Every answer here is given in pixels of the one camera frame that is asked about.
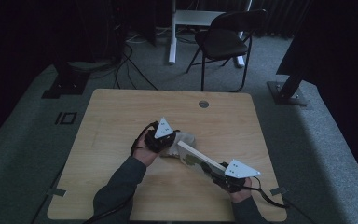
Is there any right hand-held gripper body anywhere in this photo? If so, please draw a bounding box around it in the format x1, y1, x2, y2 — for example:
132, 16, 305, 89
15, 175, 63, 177
213, 158, 261, 194

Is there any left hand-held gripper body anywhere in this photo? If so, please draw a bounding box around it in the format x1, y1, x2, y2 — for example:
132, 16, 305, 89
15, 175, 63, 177
144, 117, 178, 154

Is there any white caterpillar picture book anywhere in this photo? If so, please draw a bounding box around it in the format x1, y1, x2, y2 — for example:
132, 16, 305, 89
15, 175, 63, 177
176, 140, 231, 185

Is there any beige cloth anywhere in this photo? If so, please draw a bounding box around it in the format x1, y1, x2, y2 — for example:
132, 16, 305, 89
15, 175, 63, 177
159, 130, 197, 158

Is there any person's right hand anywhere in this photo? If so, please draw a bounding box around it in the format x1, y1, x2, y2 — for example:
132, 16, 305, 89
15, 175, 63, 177
229, 176, 254, 203

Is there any person's left hand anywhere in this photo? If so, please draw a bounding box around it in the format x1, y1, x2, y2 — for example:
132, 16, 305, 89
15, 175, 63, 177
131, 136, 159, 167

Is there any grey tape strip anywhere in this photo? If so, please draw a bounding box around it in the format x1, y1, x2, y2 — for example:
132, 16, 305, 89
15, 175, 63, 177
46, 187, 67, 198
269, 186, 288, 196

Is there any black slanted stand with base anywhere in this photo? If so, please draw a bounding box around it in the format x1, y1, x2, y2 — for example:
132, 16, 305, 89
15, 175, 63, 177
267, 62, 310, 107

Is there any black folding chair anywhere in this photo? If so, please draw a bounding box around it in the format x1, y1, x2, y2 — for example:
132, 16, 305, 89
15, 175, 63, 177
185, 8, 269, 93

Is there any black stand with square base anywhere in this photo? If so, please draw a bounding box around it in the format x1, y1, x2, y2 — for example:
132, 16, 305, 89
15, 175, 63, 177
41, 60, 91, 100

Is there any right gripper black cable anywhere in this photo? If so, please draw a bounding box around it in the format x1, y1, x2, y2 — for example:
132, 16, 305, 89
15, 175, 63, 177
248, 176, 291, 209

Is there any black floor cable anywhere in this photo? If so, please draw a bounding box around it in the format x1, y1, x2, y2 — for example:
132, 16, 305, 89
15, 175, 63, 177
113, 52, 130, 90
122, 43, 159, 91

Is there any white desk frame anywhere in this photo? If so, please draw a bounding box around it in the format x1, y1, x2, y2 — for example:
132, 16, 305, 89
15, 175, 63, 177
167, 0, 254, 69

